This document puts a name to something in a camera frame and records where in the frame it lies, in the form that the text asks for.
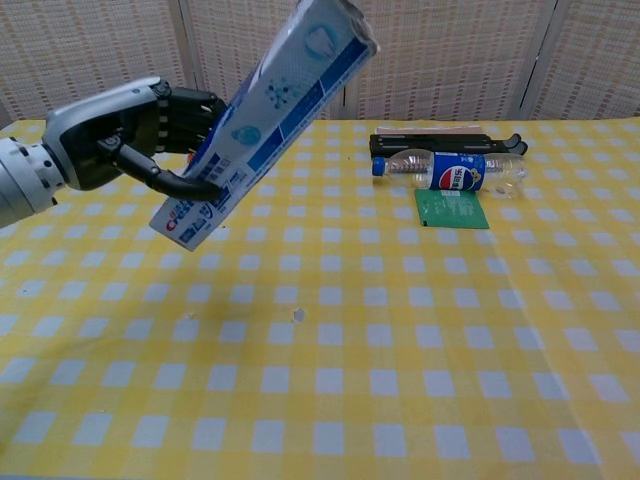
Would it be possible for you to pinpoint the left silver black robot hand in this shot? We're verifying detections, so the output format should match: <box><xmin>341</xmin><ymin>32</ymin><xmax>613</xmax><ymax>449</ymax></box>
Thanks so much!
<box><xmin>42</xmin><ymin>76</ymin><xmax>229</xmax><ymax>201</ymax></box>

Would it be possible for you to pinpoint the blue white toothpaste box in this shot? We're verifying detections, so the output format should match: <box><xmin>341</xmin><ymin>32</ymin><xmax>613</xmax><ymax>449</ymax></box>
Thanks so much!
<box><xmin>149</xmin><ymin>0</ymin><xmax>381</xmax><ymax>253</ymax></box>

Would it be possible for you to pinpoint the yellow white checkered tablecloth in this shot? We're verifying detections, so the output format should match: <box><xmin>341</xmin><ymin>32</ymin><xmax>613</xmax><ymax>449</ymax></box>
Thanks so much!
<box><xmin>0</xmin><ymin>118</ymin><xmax>640</xmax><ymax>480</ymax></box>

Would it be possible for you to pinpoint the white woven folding screen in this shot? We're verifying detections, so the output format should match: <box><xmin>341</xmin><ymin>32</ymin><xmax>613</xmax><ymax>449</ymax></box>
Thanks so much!
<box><xmin>0</xmin><ymin>0</ymin><xmax>640</xmax><ymax>122</ymax></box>

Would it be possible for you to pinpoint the black folding stand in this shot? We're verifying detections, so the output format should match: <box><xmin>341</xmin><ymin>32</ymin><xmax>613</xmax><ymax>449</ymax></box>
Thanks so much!
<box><xmin>368</xmin><ymin>132</ymin><xmax>529</xmax><ymax>160</ymax></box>

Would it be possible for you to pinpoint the clear Pepsi plastic bottle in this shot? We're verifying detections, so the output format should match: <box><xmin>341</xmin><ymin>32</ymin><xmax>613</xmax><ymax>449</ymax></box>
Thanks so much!
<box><xmin>371</xmin><ymin>149</ymin><xmax>529</xmax><ymax>197</ymax></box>

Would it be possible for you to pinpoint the green flat packet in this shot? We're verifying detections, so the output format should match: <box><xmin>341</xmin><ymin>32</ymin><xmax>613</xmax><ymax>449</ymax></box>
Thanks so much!
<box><xmin>413</xmin><ymin>188</ymin><xmax>491</xmax><ymax>230</ymax></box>

